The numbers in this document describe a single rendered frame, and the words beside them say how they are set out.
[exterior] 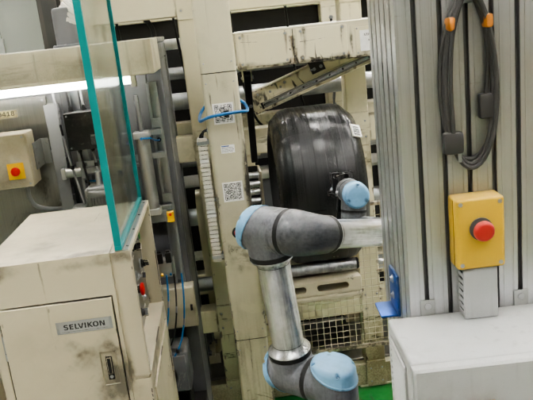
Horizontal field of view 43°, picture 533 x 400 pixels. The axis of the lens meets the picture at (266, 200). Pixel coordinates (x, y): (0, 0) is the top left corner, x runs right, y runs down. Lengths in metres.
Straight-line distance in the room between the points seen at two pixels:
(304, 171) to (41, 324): 0.98
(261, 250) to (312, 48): 1.23
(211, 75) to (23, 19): 9.84
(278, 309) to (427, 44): 0.82
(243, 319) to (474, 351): 1.56
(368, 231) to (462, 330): 0.56
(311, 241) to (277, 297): 0.21
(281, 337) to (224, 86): 1.01
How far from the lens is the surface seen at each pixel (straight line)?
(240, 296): 2.62
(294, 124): 2.40
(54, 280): 1.87
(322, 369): 1.76
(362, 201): 1.95
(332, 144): 2.34
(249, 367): 2.75
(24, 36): 12.16
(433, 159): 1.26
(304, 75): 2.85
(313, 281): 2.52
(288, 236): 1.59
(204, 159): 2.51
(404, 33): 1.22
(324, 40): 2.72
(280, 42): 2.70
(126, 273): 1.83
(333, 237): 1.62
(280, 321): 1.76
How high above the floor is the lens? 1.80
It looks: 14 degrees down
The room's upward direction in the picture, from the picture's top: 6 degrees counter-clockwise
